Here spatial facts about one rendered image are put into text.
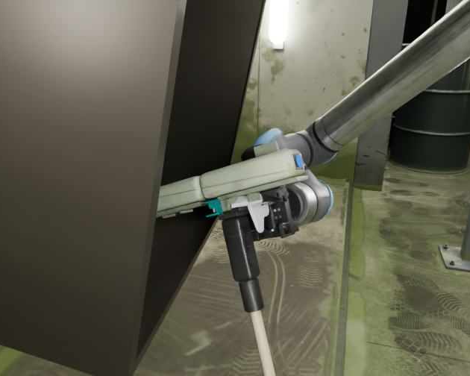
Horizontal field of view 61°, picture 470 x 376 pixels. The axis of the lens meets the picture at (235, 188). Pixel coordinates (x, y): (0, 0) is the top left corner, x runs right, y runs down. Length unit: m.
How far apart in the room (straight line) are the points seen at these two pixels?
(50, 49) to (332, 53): 2.20
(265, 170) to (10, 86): 0.31
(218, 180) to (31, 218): 0.25
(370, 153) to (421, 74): 1.86
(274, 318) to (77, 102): 1.10
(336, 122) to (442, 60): 0.23
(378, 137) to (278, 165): 2.12
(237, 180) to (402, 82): 0.40
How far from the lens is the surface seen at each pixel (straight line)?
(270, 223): 0.64
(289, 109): 2.62
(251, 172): 0.54
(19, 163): 0.53
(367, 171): 2.68
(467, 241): 1.99
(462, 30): 0.79
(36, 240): 0.57
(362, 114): 0.87
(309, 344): 1.33
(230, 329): 1.36
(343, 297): 1.55
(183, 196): 0.61
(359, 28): 2.56
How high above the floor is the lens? 0.92
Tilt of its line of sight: 21 degrees down
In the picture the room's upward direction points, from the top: straight up
